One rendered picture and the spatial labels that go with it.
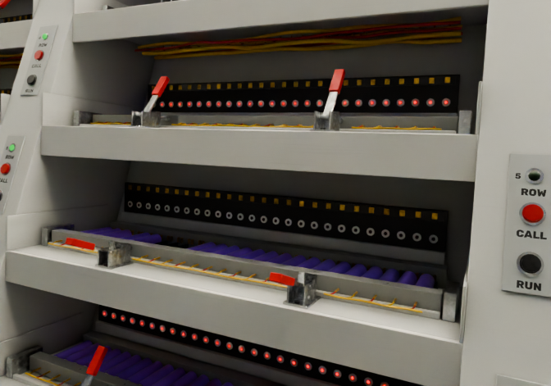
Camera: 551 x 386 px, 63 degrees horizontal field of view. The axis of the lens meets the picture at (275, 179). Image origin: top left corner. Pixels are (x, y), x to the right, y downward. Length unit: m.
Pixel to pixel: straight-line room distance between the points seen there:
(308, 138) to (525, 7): 0.25
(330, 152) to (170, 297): 0.25
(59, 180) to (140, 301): 0.29
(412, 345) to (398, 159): 0.18
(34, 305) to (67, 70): 0.37
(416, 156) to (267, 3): 0.28
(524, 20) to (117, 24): 0.54
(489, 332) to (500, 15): 0.30
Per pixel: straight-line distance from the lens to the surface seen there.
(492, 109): 0.47
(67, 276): 0.66
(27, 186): 0.76
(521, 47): 0.50
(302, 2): 0.59
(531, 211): 0.44
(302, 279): 0.48
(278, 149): 0.51
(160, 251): 0.62
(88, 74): 0.83
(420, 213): 0.61
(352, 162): 0.48
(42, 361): 0.78
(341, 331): 0.46
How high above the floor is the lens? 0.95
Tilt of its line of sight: 11 degrees up
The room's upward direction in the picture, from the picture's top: 10 degrees clockwise
